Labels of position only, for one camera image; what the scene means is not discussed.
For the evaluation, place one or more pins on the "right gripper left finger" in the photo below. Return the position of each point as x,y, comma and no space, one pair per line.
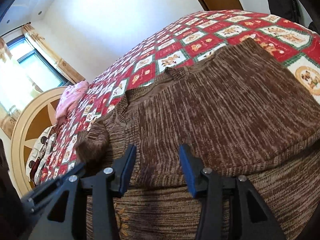
57,208

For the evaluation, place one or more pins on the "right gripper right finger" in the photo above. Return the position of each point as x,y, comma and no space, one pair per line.
249,215

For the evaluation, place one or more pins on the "brown knit sweater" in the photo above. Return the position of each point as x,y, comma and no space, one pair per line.
241,112

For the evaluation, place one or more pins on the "cartoon print pillow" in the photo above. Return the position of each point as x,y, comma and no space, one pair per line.
39,154

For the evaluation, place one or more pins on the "cream wooden headboard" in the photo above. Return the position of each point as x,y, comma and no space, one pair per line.
34,119

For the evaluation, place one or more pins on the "pink folded blanket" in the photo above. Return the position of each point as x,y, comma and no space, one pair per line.
69,100

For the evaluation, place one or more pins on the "beige patterned curtain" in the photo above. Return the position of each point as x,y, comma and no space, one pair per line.
58,62

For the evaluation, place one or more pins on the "red patchwork bear bedspread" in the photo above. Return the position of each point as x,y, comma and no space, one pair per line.
190,39

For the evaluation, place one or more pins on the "black hanging bag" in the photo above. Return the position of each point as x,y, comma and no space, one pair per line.
287,9

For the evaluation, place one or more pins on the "window with dark frame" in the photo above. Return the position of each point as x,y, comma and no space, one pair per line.
25,74

